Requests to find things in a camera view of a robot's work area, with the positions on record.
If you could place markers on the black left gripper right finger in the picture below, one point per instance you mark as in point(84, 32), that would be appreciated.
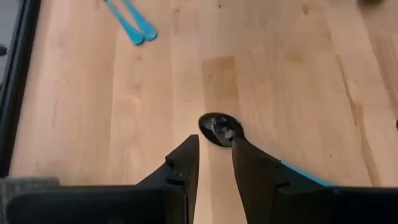
point(255, 174)

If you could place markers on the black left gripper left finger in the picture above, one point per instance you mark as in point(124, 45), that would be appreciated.
point(186, 168)

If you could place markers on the black metal table frame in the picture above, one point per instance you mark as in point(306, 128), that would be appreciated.
point(18, 93)

